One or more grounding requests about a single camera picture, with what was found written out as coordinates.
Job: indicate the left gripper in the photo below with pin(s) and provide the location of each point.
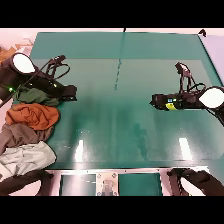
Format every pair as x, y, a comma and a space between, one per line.
68, 92

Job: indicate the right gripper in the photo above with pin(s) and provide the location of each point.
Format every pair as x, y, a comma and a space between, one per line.
180, 101

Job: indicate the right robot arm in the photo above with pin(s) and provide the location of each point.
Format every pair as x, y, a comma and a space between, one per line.
213, 97

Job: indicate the dark green garment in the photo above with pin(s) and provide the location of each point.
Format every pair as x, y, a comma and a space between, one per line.
33, 96

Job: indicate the orange garment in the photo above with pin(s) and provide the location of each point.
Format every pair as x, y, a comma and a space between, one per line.
33, 116

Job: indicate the brown garment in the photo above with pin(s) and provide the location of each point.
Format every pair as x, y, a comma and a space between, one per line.
20, 135

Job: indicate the pale grey-green garment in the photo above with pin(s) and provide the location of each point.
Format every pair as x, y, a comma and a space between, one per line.
25, 158

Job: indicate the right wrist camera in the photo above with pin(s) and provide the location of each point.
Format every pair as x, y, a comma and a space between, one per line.
182, 69

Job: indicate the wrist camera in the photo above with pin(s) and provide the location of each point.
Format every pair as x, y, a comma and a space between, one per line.
57, 60
182, 69

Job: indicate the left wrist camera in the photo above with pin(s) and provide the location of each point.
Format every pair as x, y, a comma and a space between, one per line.
57, 60

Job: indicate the silver frame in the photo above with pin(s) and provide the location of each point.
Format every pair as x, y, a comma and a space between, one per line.
106, 183

